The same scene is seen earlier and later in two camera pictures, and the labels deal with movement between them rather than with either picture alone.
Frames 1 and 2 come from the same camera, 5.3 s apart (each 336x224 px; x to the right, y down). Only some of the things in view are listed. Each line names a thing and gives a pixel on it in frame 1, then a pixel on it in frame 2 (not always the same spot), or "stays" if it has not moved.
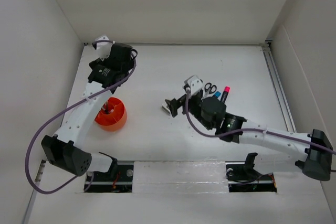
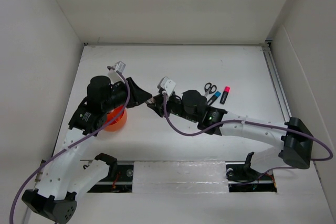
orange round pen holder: [112, 115] stays
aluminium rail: [269, 50] stays
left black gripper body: [130, 66] to [118, 98]
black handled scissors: [209, 88] stays
